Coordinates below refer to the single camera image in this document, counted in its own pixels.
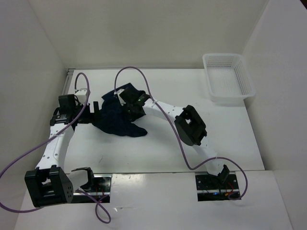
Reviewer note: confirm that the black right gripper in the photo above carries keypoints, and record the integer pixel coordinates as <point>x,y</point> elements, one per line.
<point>131,116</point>

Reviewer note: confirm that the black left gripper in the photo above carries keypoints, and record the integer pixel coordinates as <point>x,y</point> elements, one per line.
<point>92,117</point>

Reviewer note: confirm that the navy blue shorts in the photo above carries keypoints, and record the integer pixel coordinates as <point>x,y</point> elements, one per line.
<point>118,119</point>

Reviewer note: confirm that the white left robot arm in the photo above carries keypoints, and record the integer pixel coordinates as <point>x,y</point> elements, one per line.
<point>48,184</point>

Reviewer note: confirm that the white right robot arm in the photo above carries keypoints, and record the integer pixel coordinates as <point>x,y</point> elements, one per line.
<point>186,121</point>

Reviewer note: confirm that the white plastic basket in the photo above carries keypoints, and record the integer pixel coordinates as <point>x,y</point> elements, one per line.
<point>228,78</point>

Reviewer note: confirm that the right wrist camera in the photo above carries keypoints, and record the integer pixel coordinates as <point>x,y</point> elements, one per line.
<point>118,95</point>

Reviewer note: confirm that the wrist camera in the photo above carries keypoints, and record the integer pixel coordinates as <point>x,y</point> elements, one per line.
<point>118,95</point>
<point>81,95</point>

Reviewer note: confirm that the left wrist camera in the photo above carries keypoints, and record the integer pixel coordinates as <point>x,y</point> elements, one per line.
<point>81,95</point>

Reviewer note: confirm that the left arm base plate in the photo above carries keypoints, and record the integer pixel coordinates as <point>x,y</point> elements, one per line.
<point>97,186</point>

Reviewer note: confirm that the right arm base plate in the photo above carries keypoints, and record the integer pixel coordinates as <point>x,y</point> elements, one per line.
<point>209,189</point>

